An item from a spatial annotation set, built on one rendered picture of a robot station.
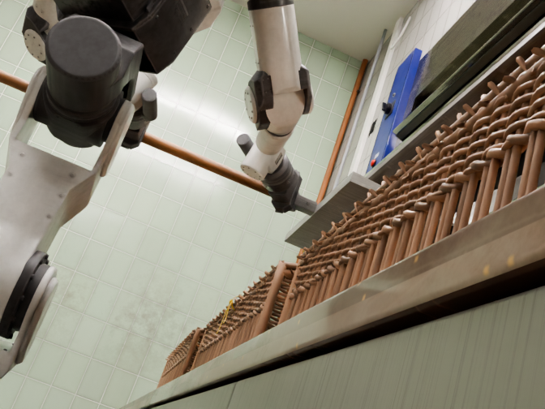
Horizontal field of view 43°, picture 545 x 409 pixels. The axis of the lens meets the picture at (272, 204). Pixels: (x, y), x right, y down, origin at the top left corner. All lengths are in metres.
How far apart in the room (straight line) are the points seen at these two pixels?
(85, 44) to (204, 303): 2.01
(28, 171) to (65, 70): 0.20
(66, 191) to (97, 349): 1.78
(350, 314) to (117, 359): 2.57
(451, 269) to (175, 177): 2.86
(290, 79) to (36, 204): 0.53
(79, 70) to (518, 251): 0.91
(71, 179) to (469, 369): 1.00
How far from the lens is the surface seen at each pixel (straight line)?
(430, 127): 1.73
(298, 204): 1.84
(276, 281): 0.85
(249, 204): 3.13
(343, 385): 0.35
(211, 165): 1.82
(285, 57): 1.35
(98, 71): 1.08
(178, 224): 3.04
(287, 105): 1.40
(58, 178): 1.19
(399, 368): 0.29
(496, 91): 0.44
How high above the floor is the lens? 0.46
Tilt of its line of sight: 22 degrees up
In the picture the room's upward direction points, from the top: 20 degrees clockwise
